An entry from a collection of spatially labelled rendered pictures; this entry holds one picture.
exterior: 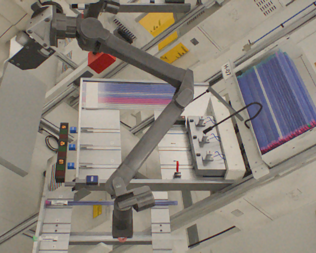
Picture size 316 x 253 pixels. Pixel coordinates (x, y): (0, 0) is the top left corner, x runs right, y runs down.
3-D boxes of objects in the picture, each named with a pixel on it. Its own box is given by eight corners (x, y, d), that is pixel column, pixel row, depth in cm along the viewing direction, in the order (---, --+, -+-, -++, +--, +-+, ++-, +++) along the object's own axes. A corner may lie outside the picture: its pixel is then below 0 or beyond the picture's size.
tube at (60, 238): (33, 241, 143) (32, 239, 143) (33, 238, 144) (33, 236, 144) (184, 240, 148) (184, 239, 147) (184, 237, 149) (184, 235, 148)
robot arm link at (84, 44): (69, 25, 150) (71, 17, 145) (99, 28, 153) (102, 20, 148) (69, 49, 148) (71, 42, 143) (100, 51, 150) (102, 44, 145)
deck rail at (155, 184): (75, 191, 190) (74, 182, 186) (75, 187, 192) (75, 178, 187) (231, 191, 201) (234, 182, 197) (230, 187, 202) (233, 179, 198)
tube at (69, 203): (46, 205, 166) (45, 203, 165) (46, 202, 167) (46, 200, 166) (177, 205, 170) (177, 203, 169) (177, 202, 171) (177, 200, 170)
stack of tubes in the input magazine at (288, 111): (260, 151, 188) (317, 121, 177) (235, 76, 223) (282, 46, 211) (274, 164, 195) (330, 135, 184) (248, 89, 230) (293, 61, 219)
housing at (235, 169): (221, 188, 202) (228, 169, 192) (204, 114, 236) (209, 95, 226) (238, 188, 204) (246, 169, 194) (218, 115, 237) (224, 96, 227)
